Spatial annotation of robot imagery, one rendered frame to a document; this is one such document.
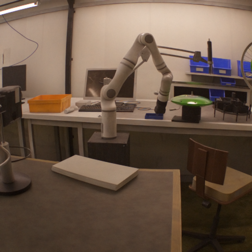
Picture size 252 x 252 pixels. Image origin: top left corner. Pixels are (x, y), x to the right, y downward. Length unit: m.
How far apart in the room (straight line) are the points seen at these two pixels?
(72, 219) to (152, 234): 0.21
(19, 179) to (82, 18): 2.51
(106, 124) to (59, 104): 0.67
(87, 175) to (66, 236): 0.33
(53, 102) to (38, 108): 0.17
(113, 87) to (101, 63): 1.35
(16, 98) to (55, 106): 1.44
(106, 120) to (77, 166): 0.84
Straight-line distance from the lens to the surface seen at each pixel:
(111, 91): 1.73
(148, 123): 2.02
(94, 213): 0.73
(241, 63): 2.35
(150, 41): 1.78
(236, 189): 1.69
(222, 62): 2.90
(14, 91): 0.92
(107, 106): 1.76
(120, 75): 1.74
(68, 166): 0.97
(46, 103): 2.38
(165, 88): 1.91
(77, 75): 3.17
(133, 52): 1.79
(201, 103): 1.90
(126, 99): 2.53
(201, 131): 2.07
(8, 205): 0.79
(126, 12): 3.03
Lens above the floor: 1.37
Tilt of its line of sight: 13 degrees down
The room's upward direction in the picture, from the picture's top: straight up
